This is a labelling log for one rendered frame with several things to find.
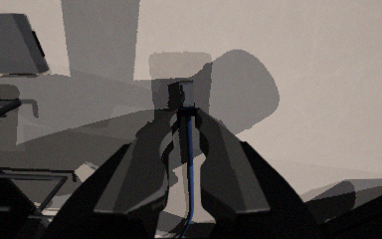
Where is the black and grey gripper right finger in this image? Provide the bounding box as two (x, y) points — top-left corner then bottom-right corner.
(195, 108), (325, 239)

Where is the dark blue network cable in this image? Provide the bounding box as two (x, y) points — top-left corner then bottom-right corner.
(178, 117), (194, 238)

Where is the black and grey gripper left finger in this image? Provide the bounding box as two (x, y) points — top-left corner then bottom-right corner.
(41, 109), (181, 239)

